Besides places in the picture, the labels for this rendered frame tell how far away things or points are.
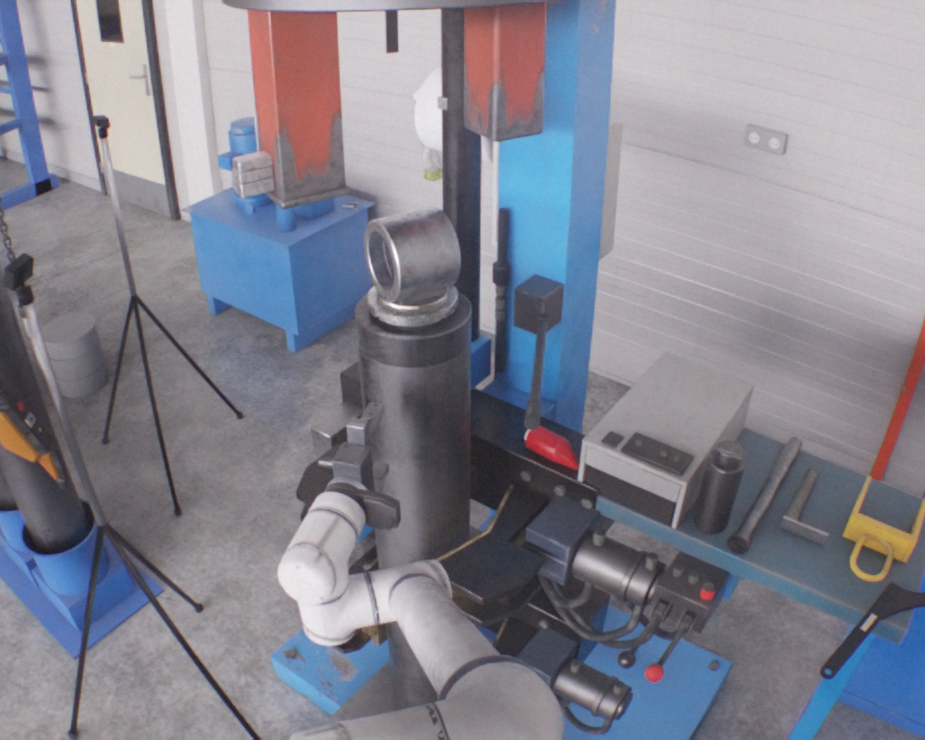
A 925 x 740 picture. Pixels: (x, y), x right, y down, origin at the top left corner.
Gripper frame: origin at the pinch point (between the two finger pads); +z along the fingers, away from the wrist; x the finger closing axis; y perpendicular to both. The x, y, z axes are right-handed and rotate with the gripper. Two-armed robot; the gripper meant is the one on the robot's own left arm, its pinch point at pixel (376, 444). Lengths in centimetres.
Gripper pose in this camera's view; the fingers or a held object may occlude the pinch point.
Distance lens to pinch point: 140.6
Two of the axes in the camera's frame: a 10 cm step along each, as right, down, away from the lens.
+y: -9.7, -1.4, 2.1
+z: 2.5, -5.5, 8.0
